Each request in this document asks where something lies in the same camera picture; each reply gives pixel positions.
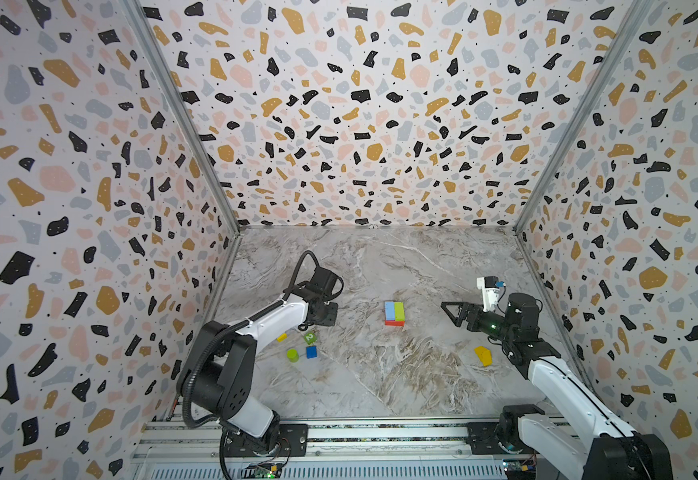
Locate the black corrugated cable conduit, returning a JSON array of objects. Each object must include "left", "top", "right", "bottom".
[{"left": 180, "top": 250, "right": 320, "bottom": 430}]

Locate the right electronics board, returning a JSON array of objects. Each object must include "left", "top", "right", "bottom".
[{"left": 502, "top": 459, "right": 536, "bottom": 480}]

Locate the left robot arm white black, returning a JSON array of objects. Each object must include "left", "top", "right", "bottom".
[{"left": 177, "top": 267, "right": 344, "bottom": 453}]

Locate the right corner aluminium profile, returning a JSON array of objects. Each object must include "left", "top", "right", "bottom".
[{"left": 513, "top": 0, "right": 652, "bottom": 238}]

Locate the yellow wedge block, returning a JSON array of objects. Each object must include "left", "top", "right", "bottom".
[{"left": 474, "top": 346, "right": 493, "bottom": 367}]

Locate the green letter cube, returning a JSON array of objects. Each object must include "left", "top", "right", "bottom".
[{"left": 304, "top": 332, "right": 317, "bottom": 345}]

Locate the left corner aluminium profile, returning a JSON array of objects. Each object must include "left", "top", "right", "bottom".
[{"left": 120, "top": 0, "right": 240, "bottom": 239}]

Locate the aluminium mounting rail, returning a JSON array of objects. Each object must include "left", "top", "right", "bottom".
[{"left": 126, "top": 417, "right": 562, "bottom": 479}]

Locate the left electronics board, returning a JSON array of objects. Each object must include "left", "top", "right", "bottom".
[{"left": 241, "top": 463, "right": 283, "bottom": 479}]

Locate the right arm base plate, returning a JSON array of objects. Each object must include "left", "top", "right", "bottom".
[{"left": 465, "top": 421, "right": 532, "bottom": 455}]

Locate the light blue block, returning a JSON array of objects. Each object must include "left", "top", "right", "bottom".
[{"left": 384, "top": 301, "right": 396, "bottom": 322}]

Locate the lime green cylinder block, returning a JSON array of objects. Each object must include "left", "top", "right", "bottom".
[{"left": 286, "top": 348, "right": 300, "bottom": 363}]

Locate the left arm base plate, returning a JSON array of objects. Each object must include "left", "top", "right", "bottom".
[{"left": 222, "top": 423, "right": 309, "bottom": 458}]

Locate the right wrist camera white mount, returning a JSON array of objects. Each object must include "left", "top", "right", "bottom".
[{"left": 476, "top": 276, "right": 504, "bottom": 312}]

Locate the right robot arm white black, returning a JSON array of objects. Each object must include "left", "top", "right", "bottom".
[{"left": 440, "top": 293, "right": 673, "bottom": 479}]

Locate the corner aluminium profile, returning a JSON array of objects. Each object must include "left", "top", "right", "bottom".
[
  {"left": 513, "top": 0, "right": 652, "bottom": 238},
  {"left": 120, "top": 0, "right": 240, "bottom": 239}
]

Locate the electronics board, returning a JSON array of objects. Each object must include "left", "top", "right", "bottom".
[
  {"left": 241, "top": 463, "right": 283, "bottom": 479},
  {"left": 502, "top": 459, "right": 536, "bottom": 480}
]

